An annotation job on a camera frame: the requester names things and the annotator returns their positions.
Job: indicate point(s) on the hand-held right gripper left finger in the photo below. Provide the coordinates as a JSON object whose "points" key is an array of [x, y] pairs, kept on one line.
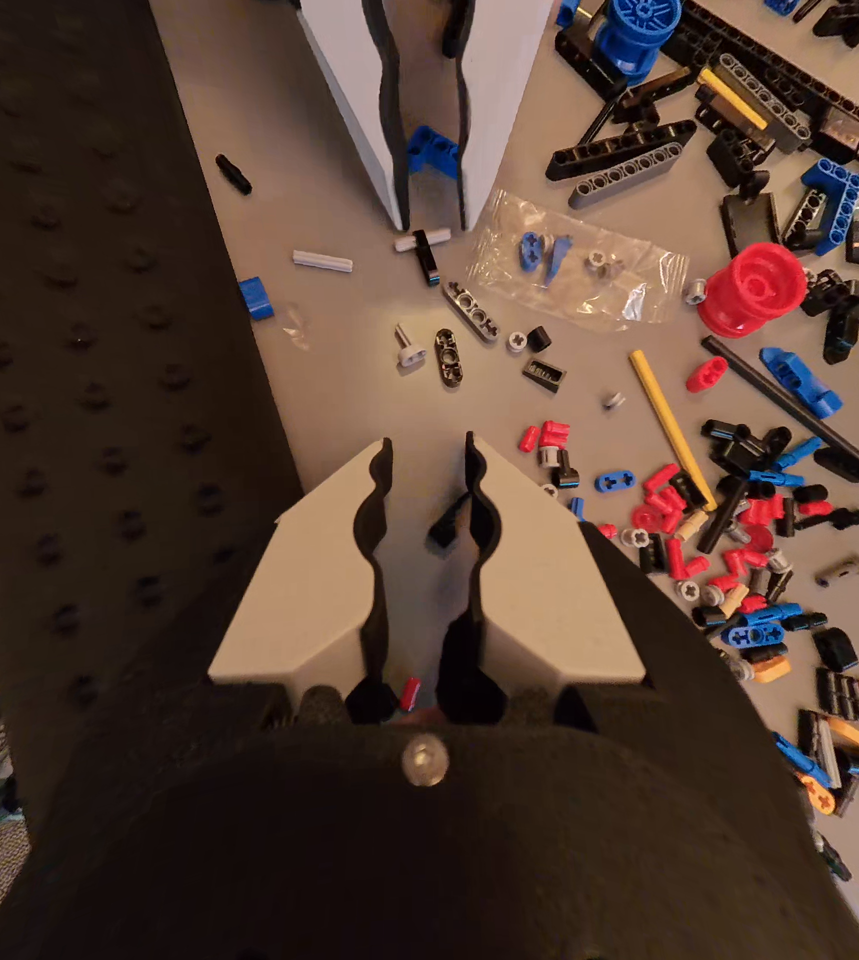
{"points": [[302, 600]]}

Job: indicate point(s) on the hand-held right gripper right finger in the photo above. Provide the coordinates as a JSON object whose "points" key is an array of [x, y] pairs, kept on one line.
{"points": [[557, 600]]}

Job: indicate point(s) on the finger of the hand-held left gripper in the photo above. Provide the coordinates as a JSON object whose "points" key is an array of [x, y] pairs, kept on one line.
{"points": [[347, 60], [508, 75]]}

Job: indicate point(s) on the blue angled beam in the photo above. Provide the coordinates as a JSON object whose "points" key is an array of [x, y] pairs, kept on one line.
{"points": [[842, 202], [429, 150]]}

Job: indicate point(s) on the black connector pin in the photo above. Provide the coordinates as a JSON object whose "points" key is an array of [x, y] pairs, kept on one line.
{"points": [[448, 521]]}

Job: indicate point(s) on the blue toy wheel hub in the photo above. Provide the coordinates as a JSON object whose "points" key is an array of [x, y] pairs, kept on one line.
{"points": [[636, 30]]}

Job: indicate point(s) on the red toy pin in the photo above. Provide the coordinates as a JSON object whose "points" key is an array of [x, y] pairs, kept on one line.
{"points": [[409, 694]]}

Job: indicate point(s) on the black toy pin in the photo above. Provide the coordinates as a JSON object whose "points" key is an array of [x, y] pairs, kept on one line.
{"points": [[233, 174]]}

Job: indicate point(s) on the pile of small toy pins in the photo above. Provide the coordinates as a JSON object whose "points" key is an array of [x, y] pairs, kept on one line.
{"points": [[714, 540]]}

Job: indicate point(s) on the clear bag of small parts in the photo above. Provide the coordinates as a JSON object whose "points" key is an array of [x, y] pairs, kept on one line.
{"points": [[579, 259]]}

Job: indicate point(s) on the light grey toy axle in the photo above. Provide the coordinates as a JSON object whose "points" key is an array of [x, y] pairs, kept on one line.
{"points": [[322, 261]]}

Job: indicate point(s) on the long yellow toy axle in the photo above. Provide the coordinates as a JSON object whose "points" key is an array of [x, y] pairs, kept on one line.
{"points": [[669, 427]]}

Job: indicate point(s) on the black grille toy tile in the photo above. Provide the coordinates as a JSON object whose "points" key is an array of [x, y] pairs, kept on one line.
{"points": [[544, 375]]}

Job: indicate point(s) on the yellow toy beam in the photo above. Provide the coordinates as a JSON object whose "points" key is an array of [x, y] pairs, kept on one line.
{"points": [[733, 97]]}

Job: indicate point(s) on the dark grey thin beam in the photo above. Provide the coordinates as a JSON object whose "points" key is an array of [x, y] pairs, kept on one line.
{"points": [[471, 311]]}

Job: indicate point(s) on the small blue toy tile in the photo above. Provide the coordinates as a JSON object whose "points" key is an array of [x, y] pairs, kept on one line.
{"points": [[255, 298]]}

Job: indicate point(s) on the small black toy cube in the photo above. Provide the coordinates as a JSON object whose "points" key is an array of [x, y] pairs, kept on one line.
{"points": [[540, 337]]}

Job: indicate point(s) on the black thin three-hole beam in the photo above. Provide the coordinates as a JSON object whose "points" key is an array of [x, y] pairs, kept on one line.
{"points": [[448, 358]]}

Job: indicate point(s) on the small clear plastic scrap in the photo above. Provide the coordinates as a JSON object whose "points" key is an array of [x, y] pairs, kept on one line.
{"points": [[294, 324]]}

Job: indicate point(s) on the grey pin with bush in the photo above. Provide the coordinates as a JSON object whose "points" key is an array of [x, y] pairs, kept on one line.
{"points": [[408, 351]]}

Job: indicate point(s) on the red two-hole connector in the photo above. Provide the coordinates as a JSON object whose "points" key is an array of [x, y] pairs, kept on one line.
{"points": [[707, 373]]}

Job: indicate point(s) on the black curved toy panel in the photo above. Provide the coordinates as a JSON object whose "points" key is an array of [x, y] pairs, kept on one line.
{"points": [[750, 221]]}

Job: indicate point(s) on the long black toy axle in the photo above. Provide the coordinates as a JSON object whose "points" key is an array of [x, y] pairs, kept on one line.
{"points": [[789, 405]]}

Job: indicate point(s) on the large red toy wheel hub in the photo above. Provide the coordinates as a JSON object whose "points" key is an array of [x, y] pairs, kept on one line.
{"points": [[752, 289]]}

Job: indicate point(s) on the blue curved toy panel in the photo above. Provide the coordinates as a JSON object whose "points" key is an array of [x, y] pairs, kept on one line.
{"points": [[801, 382]]}

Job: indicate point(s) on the black dotted mat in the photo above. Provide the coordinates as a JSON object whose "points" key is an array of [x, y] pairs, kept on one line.
{"points": [[62, 300]]}

